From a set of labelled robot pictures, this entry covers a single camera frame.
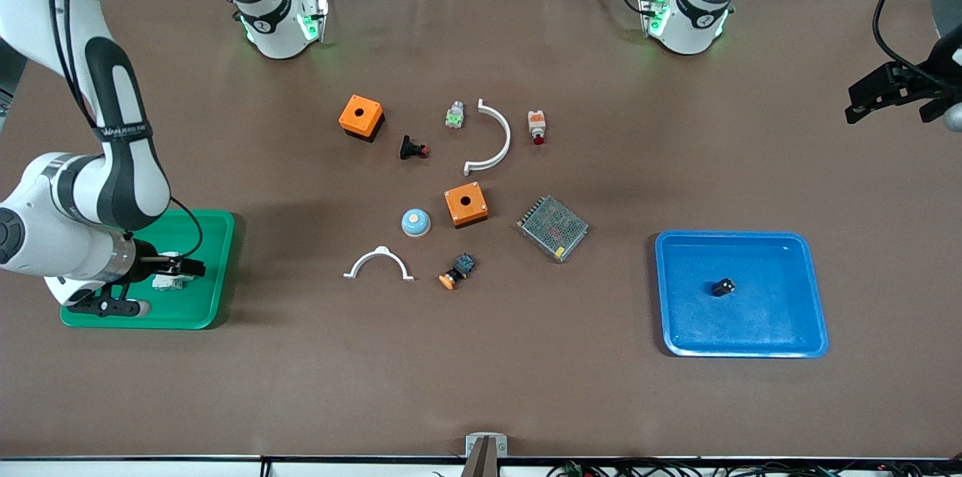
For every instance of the metal mesh power supply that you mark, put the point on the metal mesh power supply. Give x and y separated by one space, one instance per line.
552 227

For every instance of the small black capacitor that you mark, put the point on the small black capacitor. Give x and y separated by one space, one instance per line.
723 288

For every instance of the orange mushroom push button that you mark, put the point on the orange mushroom push button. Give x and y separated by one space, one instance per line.
449 282

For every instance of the green plastic tray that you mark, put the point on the green plastic tray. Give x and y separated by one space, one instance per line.
203 297

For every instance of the orange button box black base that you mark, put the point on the orange button box black base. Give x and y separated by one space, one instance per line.
475 212
349 121

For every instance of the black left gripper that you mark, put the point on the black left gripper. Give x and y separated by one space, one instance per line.
921 79

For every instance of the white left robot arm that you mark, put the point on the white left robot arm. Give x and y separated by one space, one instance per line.
684 11

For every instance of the brown table mat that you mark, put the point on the brown table mat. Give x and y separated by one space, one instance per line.
481 357

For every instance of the green white selector switch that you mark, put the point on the green white selector switch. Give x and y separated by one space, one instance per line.
454 116

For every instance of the black square push button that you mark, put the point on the black square push button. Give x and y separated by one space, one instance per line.
408 148

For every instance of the white table edge rail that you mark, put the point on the white table edge rail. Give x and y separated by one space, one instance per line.
150 469

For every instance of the grey metal table bracket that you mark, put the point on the grey metal table bracket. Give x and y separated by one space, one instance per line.
500 447

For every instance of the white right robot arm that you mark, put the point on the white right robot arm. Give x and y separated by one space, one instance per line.
120 161

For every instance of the large white half-round clamp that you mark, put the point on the large white half-round clamp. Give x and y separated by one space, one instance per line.
505 135

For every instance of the blue plastic tray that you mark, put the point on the blue plastic tray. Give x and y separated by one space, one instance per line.
766 312

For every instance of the small white half-round clamp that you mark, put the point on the small white half-round clamp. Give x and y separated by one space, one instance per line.
379 252

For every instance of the red white push button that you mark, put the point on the red white push button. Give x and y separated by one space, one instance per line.
536 122

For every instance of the white circuit breaker red switch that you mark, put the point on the white circuit breaker red switch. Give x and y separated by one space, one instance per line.
167 283

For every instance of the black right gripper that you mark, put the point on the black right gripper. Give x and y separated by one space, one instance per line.
146 267

